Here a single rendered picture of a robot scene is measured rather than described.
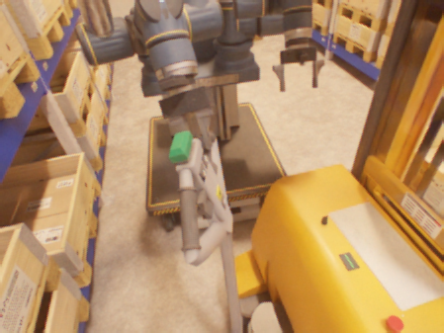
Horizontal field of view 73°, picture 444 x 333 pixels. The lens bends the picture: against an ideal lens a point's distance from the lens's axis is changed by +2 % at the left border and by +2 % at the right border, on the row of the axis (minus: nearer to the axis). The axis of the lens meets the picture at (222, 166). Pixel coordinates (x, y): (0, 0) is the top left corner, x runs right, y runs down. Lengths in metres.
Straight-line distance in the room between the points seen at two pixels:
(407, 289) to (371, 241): 0.17
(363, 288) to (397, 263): 0.15
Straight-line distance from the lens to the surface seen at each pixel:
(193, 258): 0.59
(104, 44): 1.68
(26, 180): 2.43
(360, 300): 1.05
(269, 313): 1.47
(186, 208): 0.61
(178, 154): 0.63
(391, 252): 1.16
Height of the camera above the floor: 1.80
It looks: 41 degrees down
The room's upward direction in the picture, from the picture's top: 6 degrees counter-clockwise
